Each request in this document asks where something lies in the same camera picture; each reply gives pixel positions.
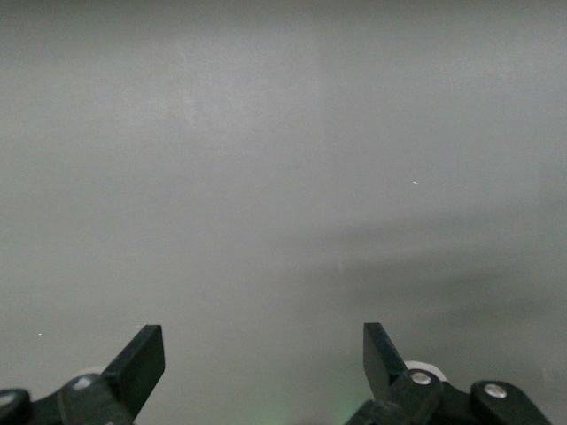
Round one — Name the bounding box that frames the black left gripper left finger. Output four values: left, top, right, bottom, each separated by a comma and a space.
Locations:
0, 324, 167, 425

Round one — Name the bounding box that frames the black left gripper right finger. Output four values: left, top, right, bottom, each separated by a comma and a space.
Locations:
344, 321, 553, 425

